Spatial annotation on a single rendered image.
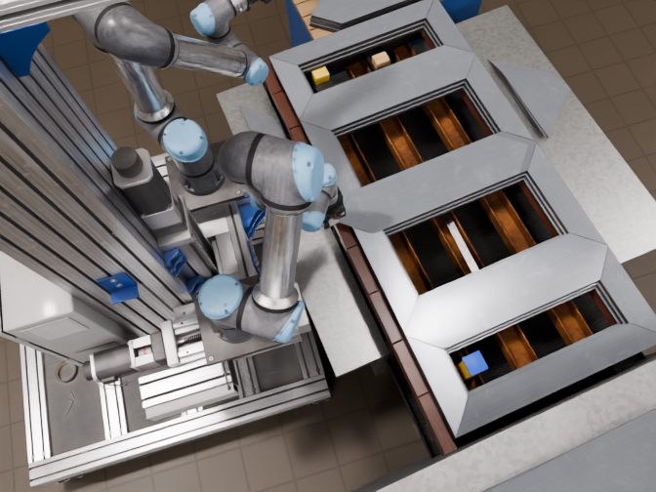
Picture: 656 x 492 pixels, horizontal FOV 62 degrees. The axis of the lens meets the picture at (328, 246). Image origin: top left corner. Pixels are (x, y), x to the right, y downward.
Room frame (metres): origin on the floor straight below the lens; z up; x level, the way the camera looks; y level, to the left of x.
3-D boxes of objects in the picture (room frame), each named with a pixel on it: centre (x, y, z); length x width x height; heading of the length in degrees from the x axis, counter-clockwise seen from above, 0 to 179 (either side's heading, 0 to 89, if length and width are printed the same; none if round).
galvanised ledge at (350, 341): (0.96, 0.12, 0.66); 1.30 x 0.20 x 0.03; 17
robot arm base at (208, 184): (0.94, 0.37, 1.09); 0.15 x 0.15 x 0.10
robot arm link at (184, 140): (0.94, 0.38, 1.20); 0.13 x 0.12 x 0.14; 36
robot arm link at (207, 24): (1.20, 0.24, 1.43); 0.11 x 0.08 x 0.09; 126
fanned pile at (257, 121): (1.30, 0.19, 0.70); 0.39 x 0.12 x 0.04; 17
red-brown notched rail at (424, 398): (0.80, -0.06, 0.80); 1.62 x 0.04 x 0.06; 17
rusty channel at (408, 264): (0.85, -0.22, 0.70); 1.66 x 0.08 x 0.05; 17
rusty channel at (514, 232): (0.96, -0.62, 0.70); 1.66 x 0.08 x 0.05; 17
